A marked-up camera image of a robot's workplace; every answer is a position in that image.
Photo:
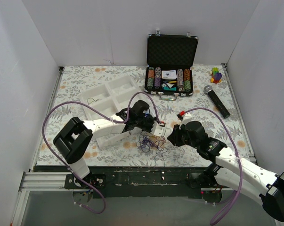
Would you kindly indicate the colourful toy block train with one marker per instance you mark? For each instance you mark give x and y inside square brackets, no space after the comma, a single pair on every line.
[215,75]

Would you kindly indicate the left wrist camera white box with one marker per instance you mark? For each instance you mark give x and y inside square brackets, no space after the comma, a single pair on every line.
[158,129]

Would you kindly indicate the black poker chip case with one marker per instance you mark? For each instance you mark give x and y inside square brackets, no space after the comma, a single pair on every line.
[169,61]

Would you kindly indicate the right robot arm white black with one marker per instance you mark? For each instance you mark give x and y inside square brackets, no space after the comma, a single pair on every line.
[263,186]

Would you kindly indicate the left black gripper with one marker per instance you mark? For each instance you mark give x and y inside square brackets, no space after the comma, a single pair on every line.
[150,122]

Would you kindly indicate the black handheld microphone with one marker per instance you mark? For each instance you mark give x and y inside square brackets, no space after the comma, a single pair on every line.
[217,102]

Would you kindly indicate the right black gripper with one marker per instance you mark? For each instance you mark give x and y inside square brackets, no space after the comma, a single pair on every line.
[175,137]

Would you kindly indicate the white plastic compartment tray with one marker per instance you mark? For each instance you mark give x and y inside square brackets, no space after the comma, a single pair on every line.
[109,98]

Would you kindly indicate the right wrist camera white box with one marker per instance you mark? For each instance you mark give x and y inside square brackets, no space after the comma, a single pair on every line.
[184,118]

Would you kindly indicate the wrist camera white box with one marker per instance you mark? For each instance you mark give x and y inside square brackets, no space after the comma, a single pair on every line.
[158,129]
[184,118]

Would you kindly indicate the black metal base plate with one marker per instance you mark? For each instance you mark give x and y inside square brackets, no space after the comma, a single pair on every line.
[187,182]

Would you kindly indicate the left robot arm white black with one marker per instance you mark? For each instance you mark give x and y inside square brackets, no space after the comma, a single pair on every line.
[73,140]

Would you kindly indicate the floral patterned table mat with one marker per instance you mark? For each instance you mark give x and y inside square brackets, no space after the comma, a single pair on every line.
[77,79]

